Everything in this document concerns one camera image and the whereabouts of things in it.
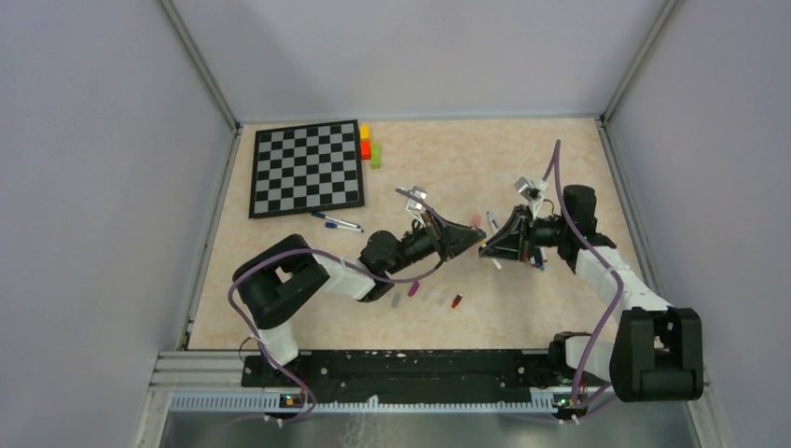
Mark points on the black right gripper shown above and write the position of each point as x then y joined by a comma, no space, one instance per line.
516,240

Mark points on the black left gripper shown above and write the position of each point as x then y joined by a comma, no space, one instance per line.
454,238

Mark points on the magenta pen cap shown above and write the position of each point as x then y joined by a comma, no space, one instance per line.
413,288

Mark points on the red black pen cap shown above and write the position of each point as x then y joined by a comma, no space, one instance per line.
457,299

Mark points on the white pen blue cap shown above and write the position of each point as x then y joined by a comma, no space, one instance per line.
492,222

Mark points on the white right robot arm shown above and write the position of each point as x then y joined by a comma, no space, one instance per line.
643,347

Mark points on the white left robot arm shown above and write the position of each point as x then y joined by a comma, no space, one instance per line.
279,281

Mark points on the blue capped whiteboard pen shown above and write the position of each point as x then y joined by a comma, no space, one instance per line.
335,220

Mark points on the green toy block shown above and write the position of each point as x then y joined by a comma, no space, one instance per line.
375,156

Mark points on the orange toy block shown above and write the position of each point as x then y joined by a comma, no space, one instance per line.
365,149

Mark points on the black and grey chessboard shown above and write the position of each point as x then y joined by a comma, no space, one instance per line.
307,168

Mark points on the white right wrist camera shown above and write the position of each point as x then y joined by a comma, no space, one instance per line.
533,192

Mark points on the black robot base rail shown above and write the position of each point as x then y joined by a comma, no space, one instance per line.
486,376

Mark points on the grey slotted cable duct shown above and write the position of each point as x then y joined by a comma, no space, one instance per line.
269,402

